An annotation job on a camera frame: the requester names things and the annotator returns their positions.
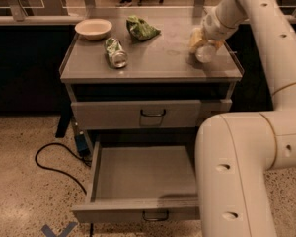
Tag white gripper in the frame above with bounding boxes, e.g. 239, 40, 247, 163
188, 7, 239, 53

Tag black cable on floor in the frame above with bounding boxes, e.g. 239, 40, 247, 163
34, 142, 93, 196

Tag closed upper grey drawer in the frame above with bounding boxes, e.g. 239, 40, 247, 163
71, 100, 232, 129

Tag open middle grey drawer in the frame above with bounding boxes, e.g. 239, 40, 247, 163
72, 141, 199, 223

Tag blue power adapter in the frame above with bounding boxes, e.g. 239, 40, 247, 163
74, 132, 90, 157

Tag blue tape cross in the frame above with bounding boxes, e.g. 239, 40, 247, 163
40, 220, 79, 237

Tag green soda can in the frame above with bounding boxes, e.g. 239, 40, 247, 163
105, 38, 128, 68

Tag clear plastic water bottle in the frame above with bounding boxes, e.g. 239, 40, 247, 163
195, 37, 217, 63

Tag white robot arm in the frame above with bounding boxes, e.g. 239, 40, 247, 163
195, 0, 296, 237

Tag grey drawer cabinet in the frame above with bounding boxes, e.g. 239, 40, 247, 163
58, 6, 245, 150

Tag green chip bag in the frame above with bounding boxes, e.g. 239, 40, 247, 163
126, 15, 161, 41

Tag white bowl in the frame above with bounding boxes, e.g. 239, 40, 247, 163
75, 19, 112, 40

